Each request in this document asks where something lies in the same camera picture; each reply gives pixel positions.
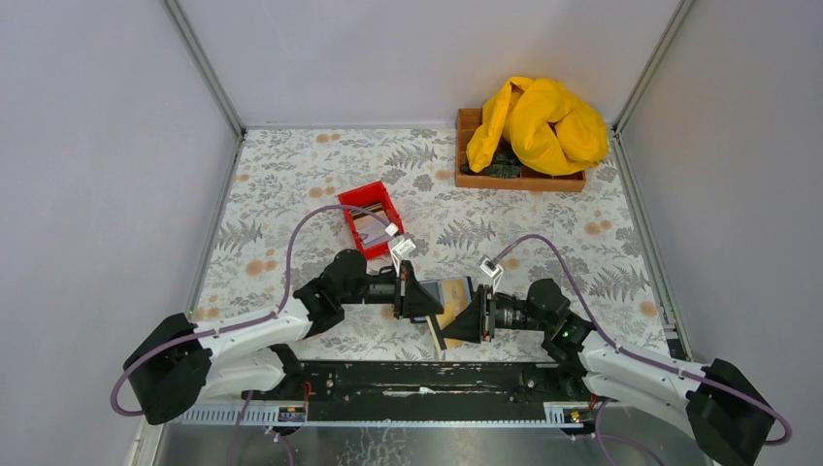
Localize black card holder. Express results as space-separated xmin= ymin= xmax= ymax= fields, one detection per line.
xmin=422 ymin=276 xmax=474 ymax=353

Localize gold card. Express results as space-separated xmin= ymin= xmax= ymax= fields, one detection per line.
xmin=440 ymin=277 xmax=473 ymax=317

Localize red plastic bin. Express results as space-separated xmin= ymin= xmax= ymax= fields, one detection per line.
xmin=338 ymin=181 xmax=404 ymax=260

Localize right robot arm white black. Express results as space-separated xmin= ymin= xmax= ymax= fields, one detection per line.
xmin=442 ymin=279 xmax=774 ymax=465

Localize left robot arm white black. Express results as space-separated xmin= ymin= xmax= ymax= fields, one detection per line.
xmin=123 ymin=250 xmax=444 ymax=425

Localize floral table mat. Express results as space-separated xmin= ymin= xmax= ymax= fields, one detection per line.
xmin=191 ymin=129 xmax=669 ymax=362

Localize wooden tray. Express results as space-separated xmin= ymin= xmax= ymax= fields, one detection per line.
xmin=454 ymin=109 xmax=586 ymax=193

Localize dark green object in tray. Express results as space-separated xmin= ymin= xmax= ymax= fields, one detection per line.
xmin=460 ymin=143 xmax=523 ymax=179

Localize yellow cloth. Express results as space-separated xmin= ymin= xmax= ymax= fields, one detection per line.
xmin=467 ymin=77 xmax=609 ymax=176

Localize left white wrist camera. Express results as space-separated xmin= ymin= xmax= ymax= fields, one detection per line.
xmin=388 ymin=234 xmax=416 ymax=261

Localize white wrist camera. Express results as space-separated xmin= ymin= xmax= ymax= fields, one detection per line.
xmin=388 ymin=234 xmax=416 ymax=261
xmin=478 ymin=255 xmax=504 ymax=281

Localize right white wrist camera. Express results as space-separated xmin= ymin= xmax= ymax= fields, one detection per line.
xmin=478 ymin=255 xmax=504 ymax=281

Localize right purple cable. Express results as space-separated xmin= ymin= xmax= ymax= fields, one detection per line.
xmin=480 ymin=233 xmax=795 ymax=447

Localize purple cable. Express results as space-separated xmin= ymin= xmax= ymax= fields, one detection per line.
xmin=109 ymin=204 xmax=400 ymax=418
xmin=480 ymin=233 xmax=795 ymax=447

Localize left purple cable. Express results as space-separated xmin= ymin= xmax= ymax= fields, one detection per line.
xmin=109 ymin=204 xmax=400 ymax=418

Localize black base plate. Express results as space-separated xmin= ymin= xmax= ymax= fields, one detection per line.
xmin=252 ymin=361 xmax=596 ymax=422

